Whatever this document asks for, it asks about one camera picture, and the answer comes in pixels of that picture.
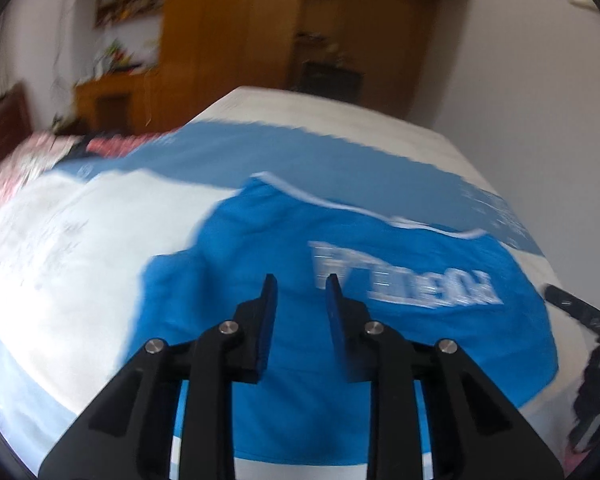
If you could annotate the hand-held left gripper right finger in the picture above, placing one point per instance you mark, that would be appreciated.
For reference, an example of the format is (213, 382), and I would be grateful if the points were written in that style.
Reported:
(337, 335)

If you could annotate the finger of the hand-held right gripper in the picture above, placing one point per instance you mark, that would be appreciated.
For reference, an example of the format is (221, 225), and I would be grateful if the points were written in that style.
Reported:
(570, 305)
(592, 390)

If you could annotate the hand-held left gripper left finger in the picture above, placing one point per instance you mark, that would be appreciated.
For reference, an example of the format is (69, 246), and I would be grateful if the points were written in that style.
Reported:
(266, 340)

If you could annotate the blue padded jacket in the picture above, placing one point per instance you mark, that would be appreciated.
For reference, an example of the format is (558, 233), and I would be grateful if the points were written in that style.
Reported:
(260, 240)

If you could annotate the bed with blue-white quilt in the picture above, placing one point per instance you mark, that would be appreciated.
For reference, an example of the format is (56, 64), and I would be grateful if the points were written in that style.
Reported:
(105, 260)

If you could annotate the wooden desk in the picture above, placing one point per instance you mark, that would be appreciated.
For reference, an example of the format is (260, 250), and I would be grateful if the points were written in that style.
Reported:
(120, 95)

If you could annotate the wooden door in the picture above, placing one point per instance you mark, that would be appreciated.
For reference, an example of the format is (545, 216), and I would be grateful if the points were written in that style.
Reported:
(390, 45)

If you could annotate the pink floral bed sheet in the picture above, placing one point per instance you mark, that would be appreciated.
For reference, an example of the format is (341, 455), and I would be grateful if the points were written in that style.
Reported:
(30, 155)

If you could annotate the wooden wardrobe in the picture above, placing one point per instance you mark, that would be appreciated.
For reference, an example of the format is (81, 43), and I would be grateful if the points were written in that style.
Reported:
(220, 35)

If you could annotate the cluster of small household items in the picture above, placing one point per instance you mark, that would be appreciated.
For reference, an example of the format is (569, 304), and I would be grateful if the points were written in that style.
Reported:
(115, 57)

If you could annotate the wooden corner shelf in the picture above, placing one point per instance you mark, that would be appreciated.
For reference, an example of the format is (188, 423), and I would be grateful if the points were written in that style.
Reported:
(320, 10)

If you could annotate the dark wooden headboard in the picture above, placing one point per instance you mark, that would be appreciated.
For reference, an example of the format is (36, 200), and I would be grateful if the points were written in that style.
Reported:
(5, 115)

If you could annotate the cluttered wooden wall shelf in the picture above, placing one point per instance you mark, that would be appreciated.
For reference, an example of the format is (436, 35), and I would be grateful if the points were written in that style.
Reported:
(125, 2)

